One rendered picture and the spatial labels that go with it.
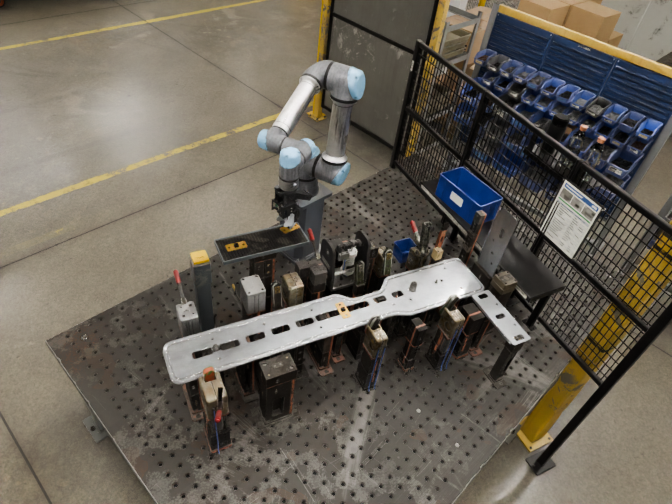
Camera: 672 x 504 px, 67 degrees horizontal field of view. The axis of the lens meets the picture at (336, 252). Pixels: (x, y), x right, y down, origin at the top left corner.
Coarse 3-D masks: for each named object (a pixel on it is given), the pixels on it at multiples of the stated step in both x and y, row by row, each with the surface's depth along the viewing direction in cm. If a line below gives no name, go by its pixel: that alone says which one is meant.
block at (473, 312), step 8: (472, 304) 222; (464, 312) 220; (472, 312) 218; (480, 312) 219; (472, 320) 216; (480, 320) 218; (464, 328) 222; (472, 328) 219; (464, 336) 224; (472, 336) 227; (456, 344) 231; (464, 344) 228; (456, 352) 234; (464, 352) 234
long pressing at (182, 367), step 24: (432, 264) 234; (456, 264) 237; (384, 288) 220; (408, 288) 222; (432, 288) 224; (456, 288) 225; (480, 288) 227; (288, 312) 205; (312, 312) 206; (360, 312) 209; (384, 312) 210; (408, 312) 212; (192, 336) 191; (216, 336) 193; (240, 336) 194; (288, 336) 196; (312, 336) 197; (168, 360) 183; (192, 360) 184; (216, 360) 185; (240, 360) 186
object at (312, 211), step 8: (320, 184) 254; (320, 192) 249; (328, 192) 249; (304, 200) 243; (312, 200) 243; (320, 200) 246; (304, 208) 240; (312, 208) 247; (320, 208) 252; (304, 216) 247; (312, 216) 251; (320, 216) 257; (280, 224) 261; (304, 224) 251; (312, 224) 255; (320, 224) 261; (304, 232) 254; (320, 232) 265; (296, 248) 262; (304, 248) 263; (312, 248) 268; (320, 248) 275; (288, 256) 268; (296, 256) 266; (304, 256) 267; (312, 256) 271
